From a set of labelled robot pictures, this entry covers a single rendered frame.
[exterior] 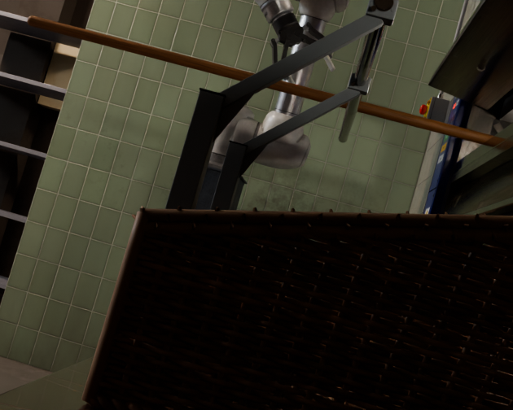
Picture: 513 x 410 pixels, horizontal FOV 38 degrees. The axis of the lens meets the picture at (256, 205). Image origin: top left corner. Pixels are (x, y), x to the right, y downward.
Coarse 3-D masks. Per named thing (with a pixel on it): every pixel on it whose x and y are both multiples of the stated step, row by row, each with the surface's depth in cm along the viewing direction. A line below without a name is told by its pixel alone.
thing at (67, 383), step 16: (80, 368) 69; (32, 384) 58; (48, 384) 59; (64, 384) 61; (80, 384) 62; (0, 400) 51; (16, 400) 52; (32, 400) 53; (48, 400) 55; (64, 400) 56; (80, 400) 57
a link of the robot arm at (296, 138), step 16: (304, 0) 280; (320, 0) 278; (336, 0) 278; (304, 16) 282; (320, 16) 280; (304, 32) 282; (320, 32) 283; (304, 80) 285; (288, 96) 285; (272, 112) 288; (288, 112) 286; (256, 128) 287; (272, 144) 285; (288, 144) 285; (304, 144) 287; (256, 160) 290; (272, 160) 287; (288, 160) 286; (304, 160) 289
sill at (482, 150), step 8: (512, 128) 171; (496, 136) 186; (504, 136) 177; (488, 144) 193; (496, 144) 183; (472, 152) 212; (480, 152) 200; (464, 160) 222; (472, 160) 209; (456, 168) 232
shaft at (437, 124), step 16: (32, 16) 212; (64, 32) 211; (80, 32) 210; (128, 48) 209; (144, 48) 209; (192, 64) 208; (208, 64) 207; (240, 80) 207; (304, 96) 206; (320, 96) 205; (368, 112) 204; (384, 112) 203; (400, 112) 203; (432, 128) 202; (448, 128) 202
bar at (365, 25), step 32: (384, 0) 118; (352, 32) 119; (288, 64) 119; (224, 96) 118; (352, 96) 166; (192, 128) 118; (224, 128) 119; (288, 128) 167; (192, 160) 118; (224, 160) 166; (192, 192) 117; (224, 192) 165
